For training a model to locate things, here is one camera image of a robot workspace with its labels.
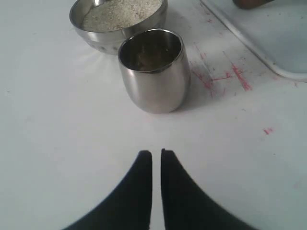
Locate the brown wooden spoon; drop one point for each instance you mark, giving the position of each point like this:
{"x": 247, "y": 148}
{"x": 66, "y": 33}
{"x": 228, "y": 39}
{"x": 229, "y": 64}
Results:
{"x": 250, "y": 4}

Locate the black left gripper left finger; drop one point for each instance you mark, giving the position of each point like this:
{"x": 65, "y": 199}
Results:
{"x": 129, "y": 205}

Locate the small steel cup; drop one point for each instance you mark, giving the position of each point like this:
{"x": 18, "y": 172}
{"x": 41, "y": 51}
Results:
{"x": 155, "y": 70}

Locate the white plastic tray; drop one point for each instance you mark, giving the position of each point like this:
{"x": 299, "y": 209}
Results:
{"x": 275, "y": 32}

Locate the steel bowl of grain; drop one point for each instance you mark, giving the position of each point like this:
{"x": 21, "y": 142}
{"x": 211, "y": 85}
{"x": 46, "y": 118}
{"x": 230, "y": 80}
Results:
{"x": 105, "y": 24}

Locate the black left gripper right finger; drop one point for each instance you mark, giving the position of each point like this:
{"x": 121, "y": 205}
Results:
{"x": 186, "y": 206}

